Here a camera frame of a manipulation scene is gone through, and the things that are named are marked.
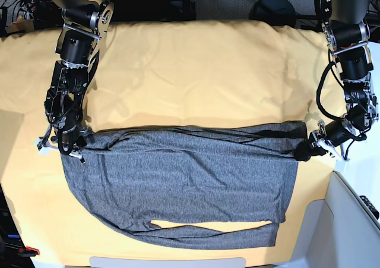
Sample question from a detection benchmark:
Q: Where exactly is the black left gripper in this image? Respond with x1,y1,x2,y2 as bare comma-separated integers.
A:
294,118,356,162

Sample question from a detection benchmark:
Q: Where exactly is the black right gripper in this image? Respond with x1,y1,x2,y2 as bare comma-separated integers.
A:
53,116,88,156

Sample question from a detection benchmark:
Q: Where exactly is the grey long-sleeve T-shirt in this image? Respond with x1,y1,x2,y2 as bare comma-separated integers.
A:
61,121,307,250

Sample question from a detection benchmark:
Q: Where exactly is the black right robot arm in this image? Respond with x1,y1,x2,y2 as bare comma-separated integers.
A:
37,0,114,160

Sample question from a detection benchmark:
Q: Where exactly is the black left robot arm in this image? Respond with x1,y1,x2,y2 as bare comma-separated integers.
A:
294,0,379,161

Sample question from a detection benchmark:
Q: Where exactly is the yellow table cloth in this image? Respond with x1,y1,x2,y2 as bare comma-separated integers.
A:
1,21,335,266

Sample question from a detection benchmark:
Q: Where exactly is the red black clamp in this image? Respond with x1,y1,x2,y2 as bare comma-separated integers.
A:
17,247,40,257

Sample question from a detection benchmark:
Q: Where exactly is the black round chair base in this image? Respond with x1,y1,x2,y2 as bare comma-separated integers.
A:
249,0,297,27

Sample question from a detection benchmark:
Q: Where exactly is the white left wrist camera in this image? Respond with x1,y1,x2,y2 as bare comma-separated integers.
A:
312,119,349,162

